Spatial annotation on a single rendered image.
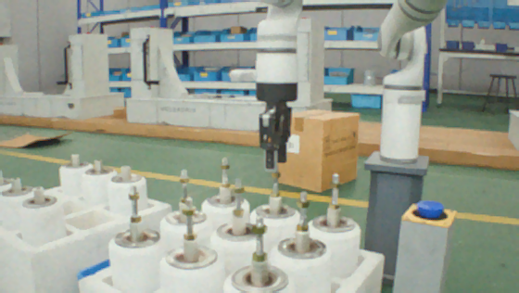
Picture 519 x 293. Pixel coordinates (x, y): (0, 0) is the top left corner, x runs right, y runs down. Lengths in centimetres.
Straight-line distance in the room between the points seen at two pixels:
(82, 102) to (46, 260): 292
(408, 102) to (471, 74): 786
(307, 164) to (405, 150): 84
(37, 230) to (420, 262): 71
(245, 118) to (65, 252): 205
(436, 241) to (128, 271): 46
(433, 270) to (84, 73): 343
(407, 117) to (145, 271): 66
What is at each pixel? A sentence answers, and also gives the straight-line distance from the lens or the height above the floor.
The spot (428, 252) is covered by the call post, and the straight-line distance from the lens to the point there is 64.
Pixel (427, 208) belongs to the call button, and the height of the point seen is 33.
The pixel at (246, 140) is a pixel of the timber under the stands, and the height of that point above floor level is 4.
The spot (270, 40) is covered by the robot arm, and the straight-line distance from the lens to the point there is 74.
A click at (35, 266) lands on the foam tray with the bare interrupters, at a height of 15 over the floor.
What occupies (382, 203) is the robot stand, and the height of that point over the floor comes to 20.
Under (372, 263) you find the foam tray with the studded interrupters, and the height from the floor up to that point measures 18.
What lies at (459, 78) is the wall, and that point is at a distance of 885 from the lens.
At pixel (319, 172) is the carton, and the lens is 178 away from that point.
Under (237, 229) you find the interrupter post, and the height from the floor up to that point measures 26.
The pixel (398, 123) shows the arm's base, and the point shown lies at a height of 39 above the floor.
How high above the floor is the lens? 53
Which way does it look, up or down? 12 degrees down
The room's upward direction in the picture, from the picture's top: straight up
